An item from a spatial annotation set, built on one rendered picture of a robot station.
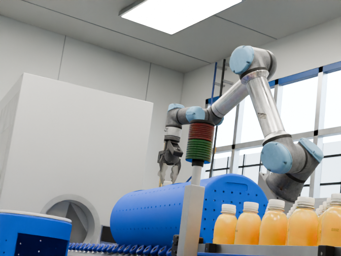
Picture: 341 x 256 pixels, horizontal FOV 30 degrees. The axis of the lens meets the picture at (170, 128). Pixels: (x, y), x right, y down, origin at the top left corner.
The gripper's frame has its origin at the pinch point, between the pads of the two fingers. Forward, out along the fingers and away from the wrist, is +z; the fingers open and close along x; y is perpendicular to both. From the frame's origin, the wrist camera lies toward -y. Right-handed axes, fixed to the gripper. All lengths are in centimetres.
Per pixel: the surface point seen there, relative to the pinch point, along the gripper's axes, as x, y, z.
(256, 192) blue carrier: -2, -73, 9
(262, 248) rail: 26, -126, 30
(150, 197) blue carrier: 17.5, -27.8, 11.3
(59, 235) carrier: 50, -25, 31
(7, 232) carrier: 68, -22, 32
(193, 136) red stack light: 44, -119, 6
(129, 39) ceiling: -94, 403, -212
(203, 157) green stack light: 41, -120, 11
